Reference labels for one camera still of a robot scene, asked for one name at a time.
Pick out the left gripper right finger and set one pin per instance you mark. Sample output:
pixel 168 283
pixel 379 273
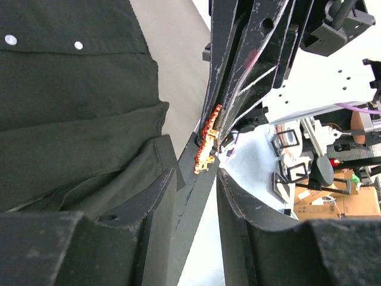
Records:
pixel 261 246

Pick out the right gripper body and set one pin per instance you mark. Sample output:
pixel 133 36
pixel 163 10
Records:
pixel 320 34

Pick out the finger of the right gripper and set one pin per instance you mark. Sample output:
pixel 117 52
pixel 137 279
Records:
pixel 256 62
pixel 228 19

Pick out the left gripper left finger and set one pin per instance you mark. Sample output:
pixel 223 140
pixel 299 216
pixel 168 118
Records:
pixel 126 246

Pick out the orange maple leaf brooch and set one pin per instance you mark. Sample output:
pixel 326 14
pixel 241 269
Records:
pixel 203 156

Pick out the black button shirt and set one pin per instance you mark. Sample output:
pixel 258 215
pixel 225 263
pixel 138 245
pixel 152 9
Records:
pixel 81 117

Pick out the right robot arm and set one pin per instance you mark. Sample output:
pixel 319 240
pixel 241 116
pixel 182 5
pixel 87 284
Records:
pixel 307 95

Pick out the cardboard box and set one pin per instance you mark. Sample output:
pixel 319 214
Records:
pixel 361 203

